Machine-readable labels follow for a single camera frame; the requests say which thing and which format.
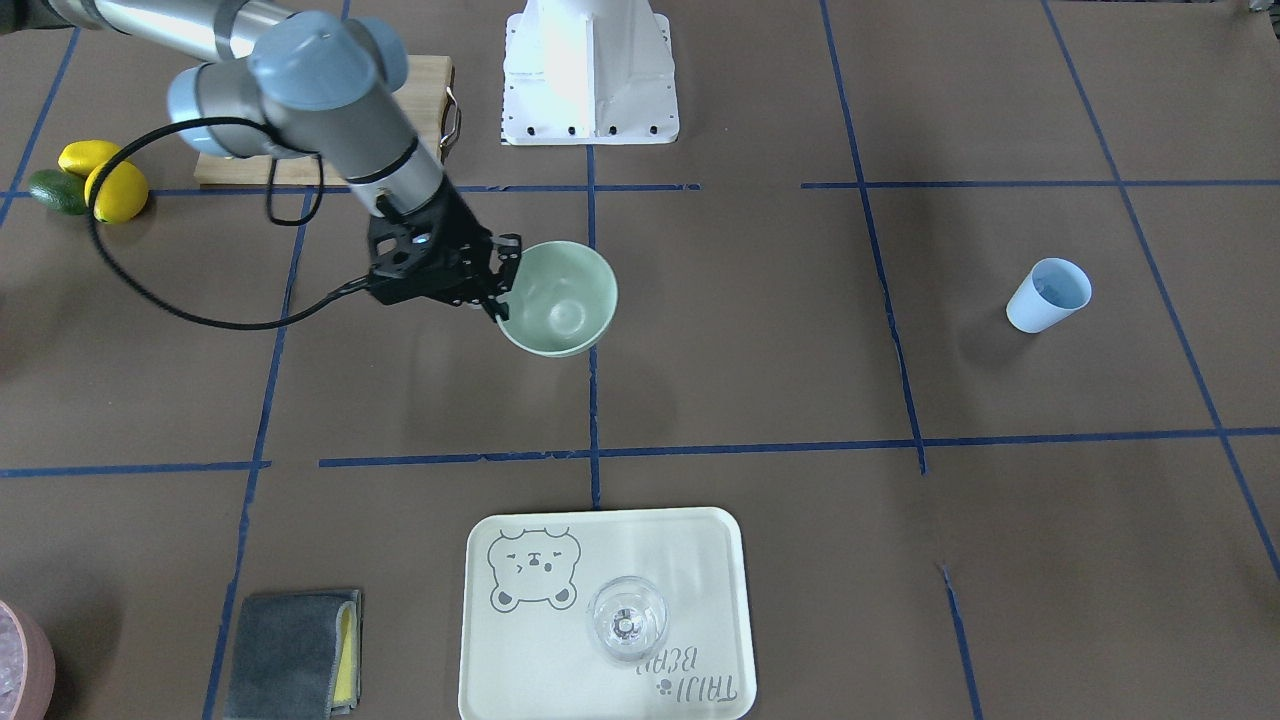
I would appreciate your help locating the grey folded cloth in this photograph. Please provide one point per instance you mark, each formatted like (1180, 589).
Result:
(297, 656)

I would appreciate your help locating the green ceramic bowl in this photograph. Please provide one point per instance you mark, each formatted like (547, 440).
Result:
(563, 300)

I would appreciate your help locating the clear wine glass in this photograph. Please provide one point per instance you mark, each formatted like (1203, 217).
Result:
(629, 619)

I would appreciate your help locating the yellow lemon front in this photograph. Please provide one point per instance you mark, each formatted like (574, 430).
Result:
(122, 196)

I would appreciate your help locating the green lime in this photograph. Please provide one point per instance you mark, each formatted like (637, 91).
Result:
(59, 191)

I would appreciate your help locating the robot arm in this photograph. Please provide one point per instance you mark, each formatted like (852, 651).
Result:
(274, 82)

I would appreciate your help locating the light blue plastic cup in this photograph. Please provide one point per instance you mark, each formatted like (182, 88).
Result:
(1052, 290)

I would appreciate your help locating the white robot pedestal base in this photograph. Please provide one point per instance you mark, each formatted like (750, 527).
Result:
(588, 73)

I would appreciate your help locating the cream bear tray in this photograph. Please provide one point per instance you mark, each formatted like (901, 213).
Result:
(526, 647)

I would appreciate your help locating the yellow lemon back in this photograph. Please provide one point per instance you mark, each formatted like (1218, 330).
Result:
(80, 158)

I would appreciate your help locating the yellow lemon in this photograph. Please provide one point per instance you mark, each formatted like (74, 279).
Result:
(122, 196)
(80, 158)

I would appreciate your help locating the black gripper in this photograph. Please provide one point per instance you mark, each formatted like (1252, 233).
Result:
(462, 238)

